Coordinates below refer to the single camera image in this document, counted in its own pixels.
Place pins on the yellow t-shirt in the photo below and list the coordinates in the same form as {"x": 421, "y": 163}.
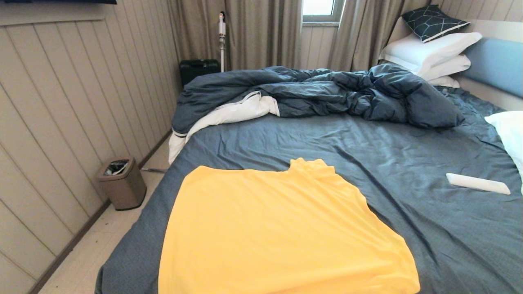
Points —
{"x": 265, "y": 228}

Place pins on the crumpled dark blue duvet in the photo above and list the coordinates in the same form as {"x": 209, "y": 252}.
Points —
{"x": 327, "y": 90}

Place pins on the dark green suitcase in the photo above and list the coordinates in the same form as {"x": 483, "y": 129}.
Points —
{"x": 198, "y": 69}

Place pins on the grey metal rod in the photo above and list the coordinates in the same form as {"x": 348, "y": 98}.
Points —
{"x": 154, "y": 170}

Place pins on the beige curtain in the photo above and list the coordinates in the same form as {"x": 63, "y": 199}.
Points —
{"x": 359, "y": 32}
{"x": 261, "y": 32}

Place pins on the white stick vacuum cleaner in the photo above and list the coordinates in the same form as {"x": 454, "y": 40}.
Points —
{"x": 222, "y": 28}

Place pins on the brown trash bin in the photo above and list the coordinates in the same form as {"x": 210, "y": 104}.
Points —
{"x": 124, "y": 192}

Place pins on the crumpled bin bag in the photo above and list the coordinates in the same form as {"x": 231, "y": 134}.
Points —
{"x": 116, "y": 167}

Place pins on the blue bed sheet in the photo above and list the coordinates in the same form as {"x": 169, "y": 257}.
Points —
{"x": 408, "y": 163}

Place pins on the large white pillow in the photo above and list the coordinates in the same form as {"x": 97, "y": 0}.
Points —
{"x": 429, "y": 49}

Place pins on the dark patterned cushion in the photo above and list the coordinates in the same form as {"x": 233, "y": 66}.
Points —
{"x": 431, "y": 22}

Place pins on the white remote control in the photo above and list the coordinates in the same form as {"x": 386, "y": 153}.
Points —
{"x": 476, "y": 183}

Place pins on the blue headboard pad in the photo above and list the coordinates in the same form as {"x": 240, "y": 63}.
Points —
{"x": 498, "y": 65}

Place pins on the window with grey frame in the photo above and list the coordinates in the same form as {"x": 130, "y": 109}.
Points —
{"x": 320, "y": 8}

